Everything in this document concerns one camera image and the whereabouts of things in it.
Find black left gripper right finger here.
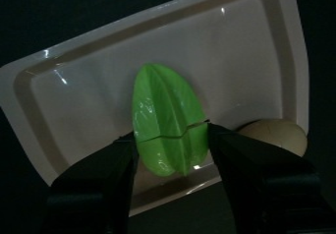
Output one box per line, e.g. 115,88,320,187
207,122,336,234

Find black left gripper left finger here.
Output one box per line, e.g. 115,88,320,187
40,131,140,234

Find green toy starfruit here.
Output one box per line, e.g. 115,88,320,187
131,62,211,177

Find white square plate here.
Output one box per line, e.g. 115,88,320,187
0,0,311,218

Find beige round toy food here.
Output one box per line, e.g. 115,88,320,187
236,118,308,157

